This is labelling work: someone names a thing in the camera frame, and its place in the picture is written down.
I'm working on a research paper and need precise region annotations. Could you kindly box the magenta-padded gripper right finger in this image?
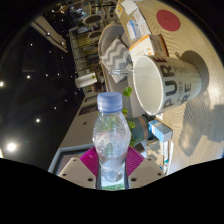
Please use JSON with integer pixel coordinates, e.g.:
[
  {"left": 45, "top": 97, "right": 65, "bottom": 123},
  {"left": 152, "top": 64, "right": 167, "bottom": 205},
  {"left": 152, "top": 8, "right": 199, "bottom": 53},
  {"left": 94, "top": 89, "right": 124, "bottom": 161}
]
[{"left": 124, "top": 146, "right": 166, "bottom": 190}]

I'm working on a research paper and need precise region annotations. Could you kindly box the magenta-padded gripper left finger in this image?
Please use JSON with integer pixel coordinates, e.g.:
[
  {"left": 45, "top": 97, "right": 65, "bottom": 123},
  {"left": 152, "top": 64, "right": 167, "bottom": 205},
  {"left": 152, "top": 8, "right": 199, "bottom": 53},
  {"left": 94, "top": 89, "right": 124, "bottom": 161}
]
[{"left": 57, "top": 146, "right": 102, "bottom": 190}]

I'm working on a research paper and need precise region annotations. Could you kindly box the clear blue-capped water bottle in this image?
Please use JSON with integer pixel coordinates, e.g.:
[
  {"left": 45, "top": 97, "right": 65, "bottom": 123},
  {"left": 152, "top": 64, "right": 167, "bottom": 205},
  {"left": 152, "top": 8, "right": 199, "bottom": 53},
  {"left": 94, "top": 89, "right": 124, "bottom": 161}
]
[{"left": 92, "top": 91, "right": 132, "bottom": 183}]

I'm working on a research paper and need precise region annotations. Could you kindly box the brown kraft paper card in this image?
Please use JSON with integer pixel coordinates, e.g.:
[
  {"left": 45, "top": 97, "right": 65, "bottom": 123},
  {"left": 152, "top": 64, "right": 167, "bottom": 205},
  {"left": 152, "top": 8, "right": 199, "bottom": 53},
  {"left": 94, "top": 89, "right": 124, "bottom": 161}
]
[{"left": 146, "top": 139, "right": 164, "bottom": 159}]

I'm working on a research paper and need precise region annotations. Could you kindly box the green potted plant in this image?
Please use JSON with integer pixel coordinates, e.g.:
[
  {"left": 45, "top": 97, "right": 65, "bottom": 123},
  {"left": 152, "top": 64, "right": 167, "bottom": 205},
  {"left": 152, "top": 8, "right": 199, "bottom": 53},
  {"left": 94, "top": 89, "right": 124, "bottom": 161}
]
[{"left": 120, "top": 85, "right": 156, "bottom": 148}]

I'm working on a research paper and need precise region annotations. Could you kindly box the group of ceiling lights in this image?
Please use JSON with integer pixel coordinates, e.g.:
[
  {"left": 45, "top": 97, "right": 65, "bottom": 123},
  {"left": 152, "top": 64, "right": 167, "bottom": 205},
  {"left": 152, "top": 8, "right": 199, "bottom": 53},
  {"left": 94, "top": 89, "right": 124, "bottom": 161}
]
[{"left": 0, "top": 33, "right": 68, "bottom": 154}]

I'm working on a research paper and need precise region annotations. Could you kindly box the white mug with dark lettering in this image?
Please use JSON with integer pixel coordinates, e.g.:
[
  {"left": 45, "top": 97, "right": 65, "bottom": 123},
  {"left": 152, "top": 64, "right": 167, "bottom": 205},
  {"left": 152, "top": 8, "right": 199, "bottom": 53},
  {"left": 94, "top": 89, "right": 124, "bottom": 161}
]
[{"left": 132, "top": 54, "right": 204, "bottom": 116}]

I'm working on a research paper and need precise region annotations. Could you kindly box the grey white chevron cushion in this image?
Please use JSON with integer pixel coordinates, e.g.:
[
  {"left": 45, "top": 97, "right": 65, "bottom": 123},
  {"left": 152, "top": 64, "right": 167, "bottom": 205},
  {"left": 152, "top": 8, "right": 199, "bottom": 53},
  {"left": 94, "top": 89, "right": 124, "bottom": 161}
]
[{"left": 99, "top": 37, "right": 134, "bottom": 84}]

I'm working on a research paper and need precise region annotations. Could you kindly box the white and orange box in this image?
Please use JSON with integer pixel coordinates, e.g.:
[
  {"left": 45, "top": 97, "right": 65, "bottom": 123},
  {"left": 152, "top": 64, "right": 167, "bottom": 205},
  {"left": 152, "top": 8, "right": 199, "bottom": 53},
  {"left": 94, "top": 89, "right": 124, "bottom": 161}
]
[{"left": 128, "top": 33, "right": 169, "bottom": 63}]

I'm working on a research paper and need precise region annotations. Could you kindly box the grey curved sofa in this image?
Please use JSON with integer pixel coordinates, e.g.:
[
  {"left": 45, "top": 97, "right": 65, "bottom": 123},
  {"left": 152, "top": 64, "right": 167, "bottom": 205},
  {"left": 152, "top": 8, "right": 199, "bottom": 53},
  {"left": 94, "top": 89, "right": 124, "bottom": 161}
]
[{"left": 97, "top": 22, "right": 141, "bottom": 118}]

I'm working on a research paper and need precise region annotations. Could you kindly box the small white blue packet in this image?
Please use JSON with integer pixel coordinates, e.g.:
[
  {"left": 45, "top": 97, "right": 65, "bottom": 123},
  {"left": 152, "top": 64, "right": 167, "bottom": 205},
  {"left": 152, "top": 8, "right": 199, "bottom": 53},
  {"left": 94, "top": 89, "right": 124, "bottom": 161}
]
[{"left": 126, "top": 19, "right": 142, "bottom": 39}]

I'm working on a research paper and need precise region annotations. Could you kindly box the white printed leaflet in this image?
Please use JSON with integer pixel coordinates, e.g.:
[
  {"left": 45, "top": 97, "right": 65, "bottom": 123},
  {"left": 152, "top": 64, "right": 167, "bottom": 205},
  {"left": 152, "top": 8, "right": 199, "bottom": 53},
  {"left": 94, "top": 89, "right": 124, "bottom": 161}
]
[{"left": 131, "top": 9, "right": 152, "bottom": 36}]

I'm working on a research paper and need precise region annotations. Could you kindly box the group of dining chairs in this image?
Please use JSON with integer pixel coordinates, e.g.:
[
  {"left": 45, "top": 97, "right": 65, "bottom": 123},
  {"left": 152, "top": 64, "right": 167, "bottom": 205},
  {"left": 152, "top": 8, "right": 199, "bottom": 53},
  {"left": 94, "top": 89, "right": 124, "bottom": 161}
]
[{"left": 71, "top": 0, "right": 118, "bottom": 39}]

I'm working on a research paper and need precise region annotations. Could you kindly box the flat round red coaster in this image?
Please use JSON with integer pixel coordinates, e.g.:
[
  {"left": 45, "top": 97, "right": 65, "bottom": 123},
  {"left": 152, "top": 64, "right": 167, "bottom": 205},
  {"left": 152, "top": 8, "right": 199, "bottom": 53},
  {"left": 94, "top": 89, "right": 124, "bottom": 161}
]
[{"left": 156, "top": 9, "right": 182, "bottom": 33}]

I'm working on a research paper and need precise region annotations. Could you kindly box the white paper slip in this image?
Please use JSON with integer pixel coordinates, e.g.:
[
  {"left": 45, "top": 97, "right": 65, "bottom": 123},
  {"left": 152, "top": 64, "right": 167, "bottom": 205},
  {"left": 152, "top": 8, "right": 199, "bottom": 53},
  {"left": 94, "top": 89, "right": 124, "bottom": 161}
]
[{"left": 120, "top": 0, "right": 139, "bottom": 16}]

